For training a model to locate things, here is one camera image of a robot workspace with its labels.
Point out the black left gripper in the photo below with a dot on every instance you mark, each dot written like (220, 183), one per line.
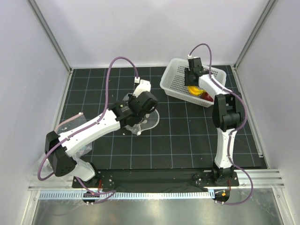
(131, 99)

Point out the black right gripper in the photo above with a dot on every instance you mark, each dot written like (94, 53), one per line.
(188, 82)

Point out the clear polka dot zip bag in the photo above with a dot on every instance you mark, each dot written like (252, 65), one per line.
(137, 124)

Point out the yellow banana bunch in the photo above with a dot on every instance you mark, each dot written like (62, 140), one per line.
(195, 91)

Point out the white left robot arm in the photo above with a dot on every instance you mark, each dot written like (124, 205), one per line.
(61, 149)

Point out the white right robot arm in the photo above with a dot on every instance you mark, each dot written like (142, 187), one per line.
(228, 115)

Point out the pile of spare zip bags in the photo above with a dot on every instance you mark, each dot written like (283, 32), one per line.
(65, 126)

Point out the white perforated plastic basket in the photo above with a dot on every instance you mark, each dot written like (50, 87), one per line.
(173, 82)

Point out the red apple near front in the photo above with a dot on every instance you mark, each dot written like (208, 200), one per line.
(206, 96)

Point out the black grid cutting mat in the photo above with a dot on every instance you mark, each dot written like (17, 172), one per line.
(185, 136)

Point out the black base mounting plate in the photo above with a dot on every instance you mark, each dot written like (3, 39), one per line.
(185, 180)

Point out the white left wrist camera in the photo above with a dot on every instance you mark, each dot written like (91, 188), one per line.
(141, 86)

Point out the white slotted cable duct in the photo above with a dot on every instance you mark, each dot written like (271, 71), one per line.
(83, 195)

